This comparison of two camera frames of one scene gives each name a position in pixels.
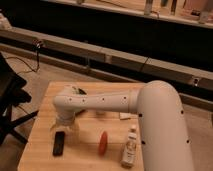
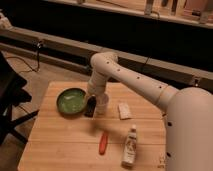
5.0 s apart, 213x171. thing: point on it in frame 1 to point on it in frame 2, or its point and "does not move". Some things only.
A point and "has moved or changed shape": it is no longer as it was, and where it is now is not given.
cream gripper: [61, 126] to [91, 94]
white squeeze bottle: [130, 152] does not move
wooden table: [94, 143] does not move
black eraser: [59, 141] has moved or changed shape
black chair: [12, 93] does not move
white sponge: [124, 115] does not move
